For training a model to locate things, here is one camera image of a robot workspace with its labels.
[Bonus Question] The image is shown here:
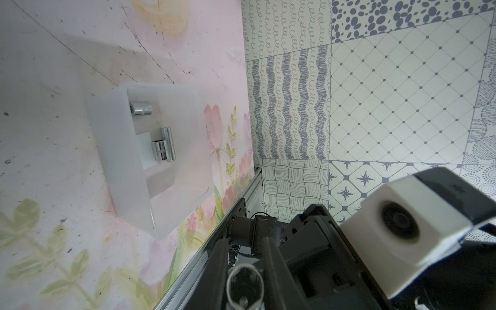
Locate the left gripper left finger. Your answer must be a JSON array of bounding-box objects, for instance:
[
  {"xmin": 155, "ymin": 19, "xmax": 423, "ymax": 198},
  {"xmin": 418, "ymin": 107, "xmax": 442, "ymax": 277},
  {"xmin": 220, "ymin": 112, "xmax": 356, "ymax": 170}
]
[{"xmin": 183, "ymin": 238, "xmax": 229, "ymax": 310}]

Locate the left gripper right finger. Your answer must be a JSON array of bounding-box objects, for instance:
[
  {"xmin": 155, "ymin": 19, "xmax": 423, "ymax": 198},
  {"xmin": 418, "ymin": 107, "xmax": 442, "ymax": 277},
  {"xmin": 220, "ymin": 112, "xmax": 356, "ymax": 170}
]
[{"xmin": 262, "ymin": 237, "xmax": 310, "ymax": 309}]

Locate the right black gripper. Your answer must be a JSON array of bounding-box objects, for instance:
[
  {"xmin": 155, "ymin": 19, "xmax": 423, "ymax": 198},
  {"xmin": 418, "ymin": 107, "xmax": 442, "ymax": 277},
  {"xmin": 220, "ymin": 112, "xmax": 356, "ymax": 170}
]
[{"xmin": 276, "ymin": 204, "xmax": 388, "ymax": 309}]

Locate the chrome socket end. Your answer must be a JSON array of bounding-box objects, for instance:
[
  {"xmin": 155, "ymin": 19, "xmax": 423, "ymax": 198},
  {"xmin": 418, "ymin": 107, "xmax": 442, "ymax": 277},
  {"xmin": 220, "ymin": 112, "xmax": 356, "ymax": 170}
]
[{"xmin": 226, "ymin": 263, "xmax": 265, "ymax": 310}]

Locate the long chrome socket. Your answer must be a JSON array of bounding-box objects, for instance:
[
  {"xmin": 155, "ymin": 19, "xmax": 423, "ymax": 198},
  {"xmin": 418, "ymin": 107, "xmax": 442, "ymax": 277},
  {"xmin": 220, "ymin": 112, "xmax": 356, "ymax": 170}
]
[{"xmin": 161, "ymin": 127, "xmax": 176, "ymax": 161}]

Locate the short wide chrome socket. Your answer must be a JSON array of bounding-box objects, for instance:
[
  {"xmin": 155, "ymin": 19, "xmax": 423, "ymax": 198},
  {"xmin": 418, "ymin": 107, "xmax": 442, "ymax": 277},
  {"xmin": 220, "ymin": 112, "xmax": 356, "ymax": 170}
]
[{"xmin": 129, "ymin": 102, "xmax": 153, "ymax": 116}]

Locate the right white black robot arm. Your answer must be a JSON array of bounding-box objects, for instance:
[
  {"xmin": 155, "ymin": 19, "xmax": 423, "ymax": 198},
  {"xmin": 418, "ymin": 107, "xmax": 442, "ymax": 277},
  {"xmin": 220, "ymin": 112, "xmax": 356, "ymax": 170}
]
[{"xmin": 264, "ymin": 204, "xmax": 495, "ymax": 309}]

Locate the clear plastic storage box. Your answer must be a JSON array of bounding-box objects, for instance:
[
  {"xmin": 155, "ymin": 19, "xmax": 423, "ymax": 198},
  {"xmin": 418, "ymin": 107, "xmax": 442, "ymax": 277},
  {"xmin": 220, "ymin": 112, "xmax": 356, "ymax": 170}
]
[{"xmin": 88, "ymin": 82, "xmax": 214, "ymax": 240}]

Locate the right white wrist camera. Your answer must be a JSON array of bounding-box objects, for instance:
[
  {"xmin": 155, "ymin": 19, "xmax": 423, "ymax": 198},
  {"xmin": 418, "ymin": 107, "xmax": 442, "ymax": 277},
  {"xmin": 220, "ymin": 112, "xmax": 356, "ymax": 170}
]
[{"xmin": 340, "ymin": 167, "xmax": 495, "ymax": 298}]

